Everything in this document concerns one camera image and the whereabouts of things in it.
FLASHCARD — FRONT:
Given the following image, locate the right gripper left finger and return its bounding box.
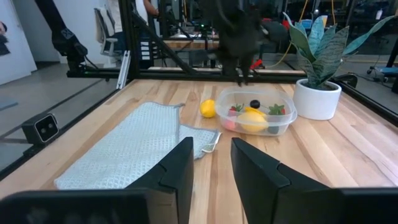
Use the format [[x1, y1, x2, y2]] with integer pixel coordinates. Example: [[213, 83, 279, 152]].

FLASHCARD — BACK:
[[126, 136, 195, 224]]

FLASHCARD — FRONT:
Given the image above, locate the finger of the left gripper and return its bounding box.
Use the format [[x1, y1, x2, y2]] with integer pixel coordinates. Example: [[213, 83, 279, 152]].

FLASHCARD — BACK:
[[243, 60, 252, 85], [231, 62, 243, 87]]

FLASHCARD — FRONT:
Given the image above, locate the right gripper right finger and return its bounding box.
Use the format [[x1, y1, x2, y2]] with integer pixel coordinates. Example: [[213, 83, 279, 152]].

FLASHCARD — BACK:
[[230, 138, 343, 224]]

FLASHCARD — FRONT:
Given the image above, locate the red strawberry with green leaves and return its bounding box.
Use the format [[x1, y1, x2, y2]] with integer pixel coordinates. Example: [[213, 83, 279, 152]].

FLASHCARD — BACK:
[[228, 103, 246, 118], [267, 103, 286, 116]]

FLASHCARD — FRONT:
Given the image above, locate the small yellow banana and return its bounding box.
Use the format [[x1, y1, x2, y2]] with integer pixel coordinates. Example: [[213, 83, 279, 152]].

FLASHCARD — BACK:
[[244, 106, 267, 118]]

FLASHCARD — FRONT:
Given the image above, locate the large yellow lemon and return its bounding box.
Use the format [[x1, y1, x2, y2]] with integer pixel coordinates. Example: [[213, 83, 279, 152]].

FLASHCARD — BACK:
[[238, 111, 269, 133]]

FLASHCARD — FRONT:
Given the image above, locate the clear plastic tupperware container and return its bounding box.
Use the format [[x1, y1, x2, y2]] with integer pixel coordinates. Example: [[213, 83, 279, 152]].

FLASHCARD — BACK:
[[215, 86, 298, 137]]

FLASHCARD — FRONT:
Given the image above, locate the small yellow lemon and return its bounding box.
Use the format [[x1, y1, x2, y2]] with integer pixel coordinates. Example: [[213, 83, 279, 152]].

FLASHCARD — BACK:
[[199, 99, 217, 119]]

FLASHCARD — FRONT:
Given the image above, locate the wooden background workbench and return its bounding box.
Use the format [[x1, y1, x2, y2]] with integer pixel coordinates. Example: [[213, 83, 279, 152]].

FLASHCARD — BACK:
[[163, 39, 221, 50]]

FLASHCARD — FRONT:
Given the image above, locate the grey waffle dish cloth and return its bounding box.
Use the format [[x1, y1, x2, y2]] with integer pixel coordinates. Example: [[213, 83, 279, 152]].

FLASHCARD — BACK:
[[53, 101, 222, 190]]

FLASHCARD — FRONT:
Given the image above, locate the white plant pot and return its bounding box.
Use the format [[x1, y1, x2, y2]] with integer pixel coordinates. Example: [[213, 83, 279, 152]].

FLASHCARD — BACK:
[[292, 78, 342, 121]]

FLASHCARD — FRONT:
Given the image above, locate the green snake plant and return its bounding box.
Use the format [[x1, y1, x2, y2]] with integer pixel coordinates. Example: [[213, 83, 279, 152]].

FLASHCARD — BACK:
[[282, 11, 397, 90]]

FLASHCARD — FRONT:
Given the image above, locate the silver aluminium extrusion bar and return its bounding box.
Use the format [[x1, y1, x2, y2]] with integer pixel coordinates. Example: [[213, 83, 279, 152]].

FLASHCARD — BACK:
[[116, 50, 131, 90]]

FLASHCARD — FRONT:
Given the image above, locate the person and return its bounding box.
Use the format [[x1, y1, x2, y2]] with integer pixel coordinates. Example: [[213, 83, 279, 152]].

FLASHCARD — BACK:
[[105, 0, 159, 54]]

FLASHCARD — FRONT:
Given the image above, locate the white office chair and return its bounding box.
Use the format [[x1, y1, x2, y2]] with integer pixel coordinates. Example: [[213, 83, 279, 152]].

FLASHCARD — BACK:
[[94, 6, 121, 68]]

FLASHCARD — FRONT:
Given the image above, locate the small black stereo camera box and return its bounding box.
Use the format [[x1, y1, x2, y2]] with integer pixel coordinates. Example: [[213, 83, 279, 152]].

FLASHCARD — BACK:
[[21, 112, 60, 146]]

